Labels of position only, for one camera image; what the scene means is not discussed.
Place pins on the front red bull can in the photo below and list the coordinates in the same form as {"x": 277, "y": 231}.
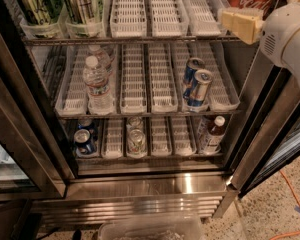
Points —
{"x": 199, "y": 88}

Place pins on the red bull can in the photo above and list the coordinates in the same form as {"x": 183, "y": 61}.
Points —
{"x": 192, "y": 65}
{"x": 199, "y": 88}

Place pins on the silver soda can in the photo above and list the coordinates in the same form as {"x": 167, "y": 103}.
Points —
{"x": 136, "y": 143}
{"x": 134, "y": 123}

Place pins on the green can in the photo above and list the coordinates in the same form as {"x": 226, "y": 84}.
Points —
{"x": 84, "y": 16}
{"x": 41, "y": 17}

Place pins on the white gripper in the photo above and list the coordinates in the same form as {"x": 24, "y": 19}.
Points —
{"x": 277, "y": 34}

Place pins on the front brown tea bottle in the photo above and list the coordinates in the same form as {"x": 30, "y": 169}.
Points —
{"x": 213, "y": 135}

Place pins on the open fridge glass door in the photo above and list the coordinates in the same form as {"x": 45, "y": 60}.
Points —
{"x": 270, "y": 135}

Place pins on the green can far left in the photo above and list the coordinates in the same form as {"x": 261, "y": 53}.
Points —
{"x": 41, "y": 17}

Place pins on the front silver soda can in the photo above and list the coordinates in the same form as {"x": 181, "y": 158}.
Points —
{"x": 136, "y": 143}

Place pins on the blue pepsi can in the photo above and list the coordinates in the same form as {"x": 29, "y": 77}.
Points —
{"x": 85, "y": 146}
{"x": 88, "y": 124}

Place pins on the middle wire shelf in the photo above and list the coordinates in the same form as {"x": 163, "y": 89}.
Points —
{"x": 148, "y": 114}

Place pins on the wire shelf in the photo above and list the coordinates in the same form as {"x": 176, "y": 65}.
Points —
{"x": 127, "y": 40}
{"x": 148, "y": 114}

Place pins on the front blue pepsi can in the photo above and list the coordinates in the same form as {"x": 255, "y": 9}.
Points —
{"x": 85, "y": 146}

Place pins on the top wire shelf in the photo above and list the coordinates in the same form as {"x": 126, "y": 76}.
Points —
{"x": 127, "y": 40}

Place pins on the rear blue pepsi can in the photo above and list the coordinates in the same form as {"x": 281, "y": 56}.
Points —
{"x": 88, "y": 124}

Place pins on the rear silver soda can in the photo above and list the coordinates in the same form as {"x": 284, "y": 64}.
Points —
{"x": 134, "y": 123}

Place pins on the stainless steel fridge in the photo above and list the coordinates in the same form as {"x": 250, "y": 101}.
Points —
{"x": 40, "y": 165}

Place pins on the clear water bottle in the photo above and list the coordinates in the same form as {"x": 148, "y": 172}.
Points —
{"x": 102, "y": 57}
{"x": 98, "y": 88}

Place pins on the front clear water bottle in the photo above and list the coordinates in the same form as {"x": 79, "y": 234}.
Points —
{"x": 98, "y": 88}

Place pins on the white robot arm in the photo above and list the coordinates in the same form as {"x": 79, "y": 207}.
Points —
{"x": 278, "y": 35}

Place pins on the rear red bull can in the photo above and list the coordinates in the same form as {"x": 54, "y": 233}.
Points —
{"x": 192, "y": 65}

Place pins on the rear clear water bottle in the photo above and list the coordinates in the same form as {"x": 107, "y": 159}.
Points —
{"x": 102, "y": 57}

